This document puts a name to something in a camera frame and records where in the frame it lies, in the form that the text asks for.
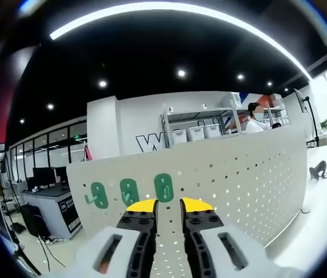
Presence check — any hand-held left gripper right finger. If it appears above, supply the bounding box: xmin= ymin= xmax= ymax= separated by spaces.
xmin=179 ymin=197 xmax=297 ymax=278

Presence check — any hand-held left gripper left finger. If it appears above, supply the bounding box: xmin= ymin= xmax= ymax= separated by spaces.
xmin=75 ymin=199 xmax=160 ymax=278

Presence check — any white perforated mounting plate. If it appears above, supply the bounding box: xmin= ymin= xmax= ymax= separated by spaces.
xmin=66 ymin=125 xmax=309 ymax=278

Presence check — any dark office desk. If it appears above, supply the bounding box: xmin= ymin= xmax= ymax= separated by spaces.
xmin=21 ymin=185 xmax=83 ymax=240

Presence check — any white storage bin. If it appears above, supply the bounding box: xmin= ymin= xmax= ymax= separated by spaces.
xmin=187 ymin=126 xmax=205 ymax=142
xmin=204 ymin=124 xmax=221 ymax=139
xmin=171 ymin=129 xmax=188 ymax=145

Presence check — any black computer tower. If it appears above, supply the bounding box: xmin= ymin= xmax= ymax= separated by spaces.
xmin=21 ymin=204 xmax=51 ymax=238

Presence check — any black desktop monitor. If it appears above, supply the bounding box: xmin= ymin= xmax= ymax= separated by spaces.
xmin=32 ymin=166 xmax=56 ymax=186

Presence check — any grey metal shelf rack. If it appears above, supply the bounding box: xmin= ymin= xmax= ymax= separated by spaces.
xmin=160 ymin=107 xmax=292 ymax=151

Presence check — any black tripod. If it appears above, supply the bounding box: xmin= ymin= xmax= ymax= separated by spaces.
xmin=0 ymin=185 xmax=43 ymax=276

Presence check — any grey curved object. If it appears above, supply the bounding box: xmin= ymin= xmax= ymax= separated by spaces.
xmin=309 ymin=160 xmax=327 ymax=181

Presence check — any group of ceiling spotlights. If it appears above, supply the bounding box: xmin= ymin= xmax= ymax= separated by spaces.
xmin=18 ymin=68 xmax=290 ymax=125

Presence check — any monitor on black stand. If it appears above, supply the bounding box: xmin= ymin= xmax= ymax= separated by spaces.
xmin=293 ymin=88 xmax=321 ymax=147

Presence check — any long ceiling light strip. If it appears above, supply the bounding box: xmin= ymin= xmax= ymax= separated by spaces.
xmin=49 ymin=2 xmax=314 ymax=79

